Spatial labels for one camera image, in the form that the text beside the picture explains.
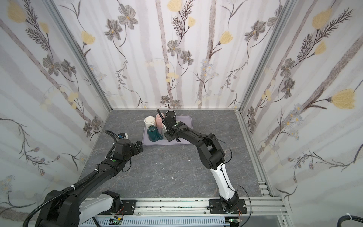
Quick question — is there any dark green ceramic mug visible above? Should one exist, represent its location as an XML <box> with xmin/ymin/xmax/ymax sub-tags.
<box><xmin>147</xmin><ymin>125</ymin><xmax>163</xmax><ymax>142</ymax></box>

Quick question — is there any grey ceramic mug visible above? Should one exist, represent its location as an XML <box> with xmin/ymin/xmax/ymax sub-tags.
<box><xmin>162</xmin><ymin>124</ymin><xmax>168</xmax><ymax>139</ymax></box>

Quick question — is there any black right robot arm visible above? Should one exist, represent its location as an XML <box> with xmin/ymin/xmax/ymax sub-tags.
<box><xmin>157</xmin><ymin>109</ymin><xmax>240</xmax><ymax>213</ymax></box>

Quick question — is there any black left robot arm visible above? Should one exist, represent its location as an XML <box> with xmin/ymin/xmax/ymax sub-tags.
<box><xmin>35</xmin><ymin>139</ymin><xmax>144</xmax><ymax>227</ymax></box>

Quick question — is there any pink ceramic mug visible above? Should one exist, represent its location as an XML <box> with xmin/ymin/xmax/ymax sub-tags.
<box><xmin>155</xmin><ymin>114</ymin><xmax>164</xmax><ymax>132</ymax></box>

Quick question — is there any black ceramic mug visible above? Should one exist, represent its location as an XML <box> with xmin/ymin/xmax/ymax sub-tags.
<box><xmin>165</xmin><ymin>110</ymin><xmax>176</xmax><ymax>121</ymax></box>

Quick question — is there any white ceramic mug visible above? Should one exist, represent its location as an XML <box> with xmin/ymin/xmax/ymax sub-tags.
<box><xmin>144</xmin><ymin>116</ymin><xmax>156</xmax><ymax>130</ymax></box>

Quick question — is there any lilac plastic tray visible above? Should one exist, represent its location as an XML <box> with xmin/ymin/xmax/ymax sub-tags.
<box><xmin>141</xmin><ymin>115</ymin><xmax>194</xmax><ymax>147</ymax></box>

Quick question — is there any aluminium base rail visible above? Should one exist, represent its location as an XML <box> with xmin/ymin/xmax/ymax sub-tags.
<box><xmin>64</xmin><ymin>195</ymin><xmax>293</xmax><ymax>227</ymax></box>

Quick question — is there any black corrugated left cable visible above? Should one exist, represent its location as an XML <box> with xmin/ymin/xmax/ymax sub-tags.
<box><xmin>22</xmin><ymin>130</ymin><xmax>120</xmax><ymax>227</ymax></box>

